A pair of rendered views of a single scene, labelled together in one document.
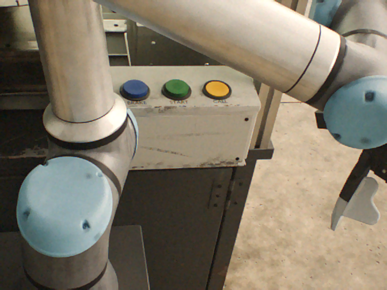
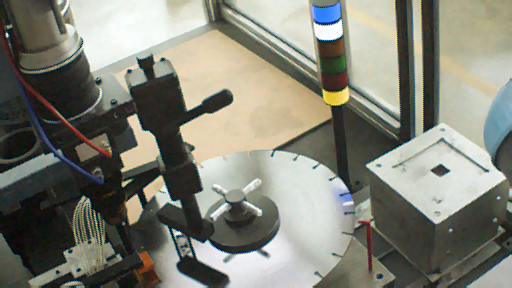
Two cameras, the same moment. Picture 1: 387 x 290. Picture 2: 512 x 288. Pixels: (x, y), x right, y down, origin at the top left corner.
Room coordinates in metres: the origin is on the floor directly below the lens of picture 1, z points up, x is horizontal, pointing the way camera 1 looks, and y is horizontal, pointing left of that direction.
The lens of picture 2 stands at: (0.46, 0.45, 1.58)
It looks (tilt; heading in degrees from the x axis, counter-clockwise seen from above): 37 degrees down; 354
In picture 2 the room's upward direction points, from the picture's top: 12 degrees counter-clockwise
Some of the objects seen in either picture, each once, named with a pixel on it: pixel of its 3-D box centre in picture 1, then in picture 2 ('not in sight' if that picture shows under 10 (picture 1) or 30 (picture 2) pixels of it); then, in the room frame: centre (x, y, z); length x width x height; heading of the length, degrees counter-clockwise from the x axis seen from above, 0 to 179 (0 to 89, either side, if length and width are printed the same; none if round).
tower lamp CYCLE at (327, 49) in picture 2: not in sight; (330, 43); (1.32, 0.20, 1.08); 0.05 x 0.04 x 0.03; 16
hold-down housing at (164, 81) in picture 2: not in sight; (165, 128); (1.07, 0.48, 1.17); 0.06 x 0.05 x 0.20; 97
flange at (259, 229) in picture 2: not in sight; (240, 215); (1.12, 0.42, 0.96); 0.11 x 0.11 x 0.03
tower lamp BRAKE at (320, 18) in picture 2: not in sight; (326, 8); (1.32, 0.20, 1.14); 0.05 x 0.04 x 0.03; 16
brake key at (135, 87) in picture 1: (135, 91); not in sight; (0.86, 0.11, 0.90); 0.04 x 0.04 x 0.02
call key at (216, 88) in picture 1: (216, 92); not in sight; (0.89, -0.02, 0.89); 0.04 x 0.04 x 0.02
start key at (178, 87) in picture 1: (176, 90); not in sight; (0.88, 0.04, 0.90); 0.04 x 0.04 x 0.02
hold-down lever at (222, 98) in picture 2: not in sight; (193, 103); (1.05, 0.44, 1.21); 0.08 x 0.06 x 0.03; 106
